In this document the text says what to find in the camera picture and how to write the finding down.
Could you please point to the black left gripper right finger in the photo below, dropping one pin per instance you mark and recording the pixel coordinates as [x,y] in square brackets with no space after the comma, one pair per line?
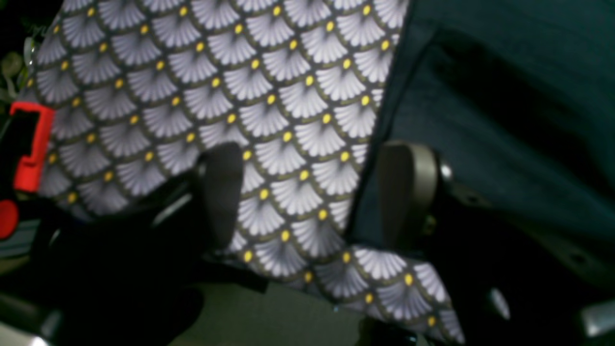
[408,180]

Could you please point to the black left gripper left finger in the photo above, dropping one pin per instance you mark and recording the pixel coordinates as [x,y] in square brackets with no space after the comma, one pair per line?
[217,179]

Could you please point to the dark navy T-shirt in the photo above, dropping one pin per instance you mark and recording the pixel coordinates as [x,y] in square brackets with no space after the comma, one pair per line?
[518,96]

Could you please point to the patterned scallop tablecloth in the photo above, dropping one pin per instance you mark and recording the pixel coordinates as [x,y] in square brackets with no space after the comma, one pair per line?
[141,87]

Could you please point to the red black table clamp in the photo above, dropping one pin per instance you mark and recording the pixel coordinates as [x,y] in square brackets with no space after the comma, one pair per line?
[25,135]

